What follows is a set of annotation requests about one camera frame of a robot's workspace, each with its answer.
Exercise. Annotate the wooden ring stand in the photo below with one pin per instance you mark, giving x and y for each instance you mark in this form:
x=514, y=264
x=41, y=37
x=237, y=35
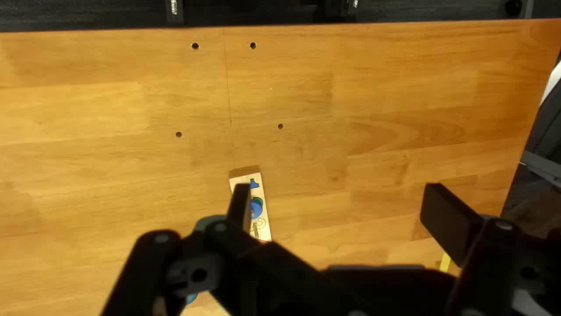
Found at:
x=260, y=220

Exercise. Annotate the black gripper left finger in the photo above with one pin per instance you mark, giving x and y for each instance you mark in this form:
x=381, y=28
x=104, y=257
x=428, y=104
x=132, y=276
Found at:
x=239, y=209

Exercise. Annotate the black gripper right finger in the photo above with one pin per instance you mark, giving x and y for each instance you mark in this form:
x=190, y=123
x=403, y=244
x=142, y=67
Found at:
x=449, y=221

